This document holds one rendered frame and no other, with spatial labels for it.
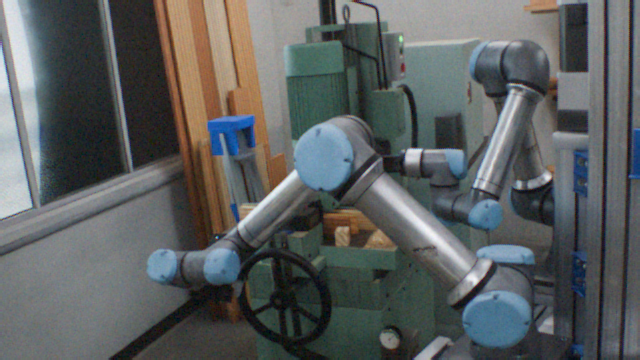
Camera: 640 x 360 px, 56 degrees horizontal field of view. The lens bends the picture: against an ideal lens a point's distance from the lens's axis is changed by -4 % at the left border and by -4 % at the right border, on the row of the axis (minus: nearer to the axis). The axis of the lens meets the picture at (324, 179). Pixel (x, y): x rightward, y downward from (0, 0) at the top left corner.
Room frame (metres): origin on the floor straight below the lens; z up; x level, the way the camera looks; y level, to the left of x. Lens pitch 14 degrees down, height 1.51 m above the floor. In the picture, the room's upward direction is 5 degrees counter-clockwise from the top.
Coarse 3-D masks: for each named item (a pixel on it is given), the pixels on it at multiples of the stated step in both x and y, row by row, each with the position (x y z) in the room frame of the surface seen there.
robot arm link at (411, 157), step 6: (408, 150) 1.56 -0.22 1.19; (414, 150) 1.55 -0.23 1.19; (420, 150) 1.54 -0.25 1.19; (408, 156) 1.54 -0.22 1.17; (414, 156) 1.53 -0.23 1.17; (408, 162) 1.53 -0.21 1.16; (414, 162) 1.52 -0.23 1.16; (408, 168) 1.53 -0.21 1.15; (414, 168) 1.52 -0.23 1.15; (408, 174) 1.54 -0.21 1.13; (414, 174) 1.53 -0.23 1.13; (420, 174) 1.52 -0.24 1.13
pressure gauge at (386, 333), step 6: (384, 330) 1.56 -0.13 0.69; (390, 330) 1.55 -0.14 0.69; (396, 330) 1.56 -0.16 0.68; (384, 336) 1.56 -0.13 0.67; (390, 336) 1.55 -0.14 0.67; (396, 336) 1.55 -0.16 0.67; (402, 336) 1.57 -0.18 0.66; (384, 342) 1.56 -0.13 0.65; (390, 342) 1.55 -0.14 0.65; (396, 342) 1.55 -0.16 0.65; (390, 348) 1.55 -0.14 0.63
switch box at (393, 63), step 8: (384, 32) 2.06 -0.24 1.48; (392, 32) 2.05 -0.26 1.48; (400, 32) 2.11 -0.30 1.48; (384, 40) 2.06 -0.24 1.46; (392, 40) 2.05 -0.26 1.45; (384, 48) 2.06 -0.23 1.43; (392, 48) 2.05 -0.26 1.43; (384, 56) 2.06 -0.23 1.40; (392, 56) 2.05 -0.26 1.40; (392, 64) 2.05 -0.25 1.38; (400, 64) 2.08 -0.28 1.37; (392, 72) 2.05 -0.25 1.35; (400, 72) 2.07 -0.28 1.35; (392, 80) 2.05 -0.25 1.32
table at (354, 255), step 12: (324, 240) 1.75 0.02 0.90; (360, 240) 1.72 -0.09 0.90; (324, 252) 1.70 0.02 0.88; (336, 252) 1.68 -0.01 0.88; (348, 252) 1.67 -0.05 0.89; (360, 252) 1.65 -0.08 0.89; (372, 252) 1.64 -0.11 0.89; (384, 252) 1.62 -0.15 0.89; (396, 252) 1.62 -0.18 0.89; (264, 264) 1.68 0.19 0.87; (324, 264) 1.68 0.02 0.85; (336, 264) 1.68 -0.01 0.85; (348, 264) 1.67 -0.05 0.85; (360, 264) 1.65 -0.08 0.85; (372, 264) 1.64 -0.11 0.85; (384, 264) 1.62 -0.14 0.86; (396, 264) 1.62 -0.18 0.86; (300, 276) 1.63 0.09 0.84
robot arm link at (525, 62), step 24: (528, 48) 1.49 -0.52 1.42; (504, 72) 1.53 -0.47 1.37; (528, 72) 1.45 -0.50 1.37; (528, 96) 1.44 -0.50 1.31; (504, 120) 1.44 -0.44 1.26; (528, 120) 1.44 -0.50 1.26; (504, 144) 1.42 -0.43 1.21; (480, 168) 1.43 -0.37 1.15; (504, 168) 1.41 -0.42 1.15; (480, 192) 1.39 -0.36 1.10; (456, 216) 1.43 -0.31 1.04; (480, 216) 1.35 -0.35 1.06
